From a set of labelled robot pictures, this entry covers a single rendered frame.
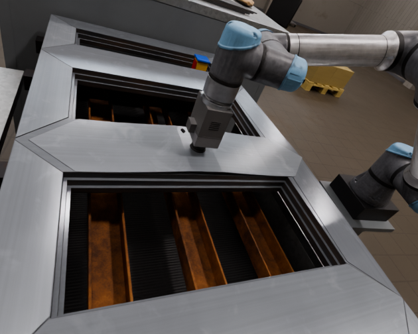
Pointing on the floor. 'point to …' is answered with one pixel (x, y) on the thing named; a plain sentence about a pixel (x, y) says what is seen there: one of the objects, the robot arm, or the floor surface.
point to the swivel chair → (283, 11)
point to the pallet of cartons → (327, 79)
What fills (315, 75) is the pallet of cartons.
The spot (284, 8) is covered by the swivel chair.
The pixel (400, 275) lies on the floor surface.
